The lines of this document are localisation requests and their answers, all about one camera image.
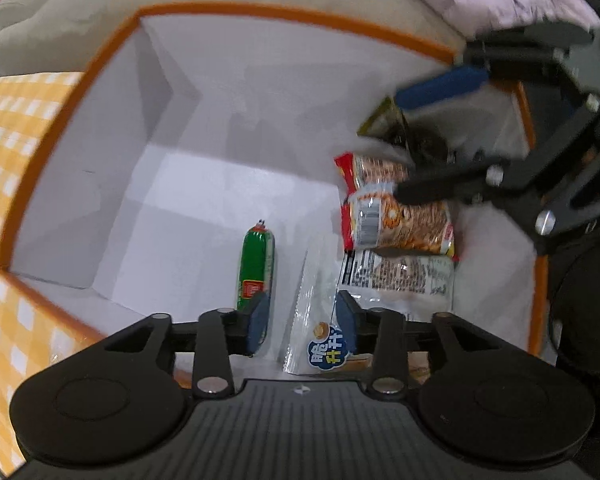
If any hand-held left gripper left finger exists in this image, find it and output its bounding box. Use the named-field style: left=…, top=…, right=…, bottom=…
left=102, top=292, right=272, bottom=400

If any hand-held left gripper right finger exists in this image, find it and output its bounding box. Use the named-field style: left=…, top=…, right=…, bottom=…
left=335, top=290, right=503, bottom=400

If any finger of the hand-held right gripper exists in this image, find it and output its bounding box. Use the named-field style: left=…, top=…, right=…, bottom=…
left=395, top=25, right=599, bottom=111
left=395, top=94, right=600, bottom=256

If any red white peanut packet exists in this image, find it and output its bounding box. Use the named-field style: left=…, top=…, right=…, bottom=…
left=334, top=151, right=460, bottom=263

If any green sausage stick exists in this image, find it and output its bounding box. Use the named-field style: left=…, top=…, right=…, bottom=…
left=236, top=219, right=277, bottom=313

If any black packet yellow print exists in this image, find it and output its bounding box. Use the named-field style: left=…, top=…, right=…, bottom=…
left=356, top=96, right=456, bottom=163

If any clear blue-label snack packet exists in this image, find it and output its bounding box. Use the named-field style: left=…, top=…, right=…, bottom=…
left=279, top=234, right=456, bottom=386

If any white box with orange rim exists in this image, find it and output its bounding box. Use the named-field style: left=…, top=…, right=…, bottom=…
left=0, top=4, right=551, bottom=361

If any yellow checkered tablecloth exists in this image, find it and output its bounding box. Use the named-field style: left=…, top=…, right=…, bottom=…
left=0, top=72, right=201, bottom=478

